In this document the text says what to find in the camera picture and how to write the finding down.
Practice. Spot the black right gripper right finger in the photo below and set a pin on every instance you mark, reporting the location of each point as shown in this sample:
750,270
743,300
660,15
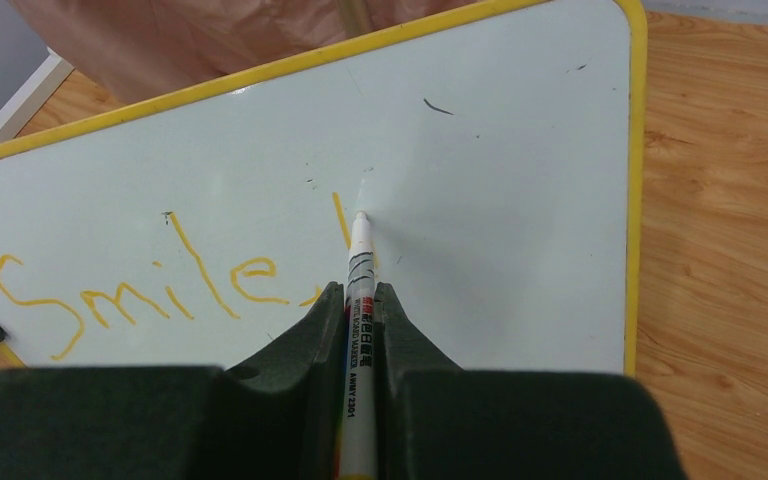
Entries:
438,420

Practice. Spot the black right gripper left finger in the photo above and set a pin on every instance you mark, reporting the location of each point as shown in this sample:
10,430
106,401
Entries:
272,416

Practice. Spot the white whiteboard marker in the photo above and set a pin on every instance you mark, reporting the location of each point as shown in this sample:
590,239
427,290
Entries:
357,449

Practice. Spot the yellow framed whiteboard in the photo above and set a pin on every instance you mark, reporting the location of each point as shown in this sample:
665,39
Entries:
496,148

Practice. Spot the white clothes rack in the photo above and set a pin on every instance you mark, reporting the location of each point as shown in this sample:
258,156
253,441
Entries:
54,70

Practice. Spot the pink shorts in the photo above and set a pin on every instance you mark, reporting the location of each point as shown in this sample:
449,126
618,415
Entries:
142,49

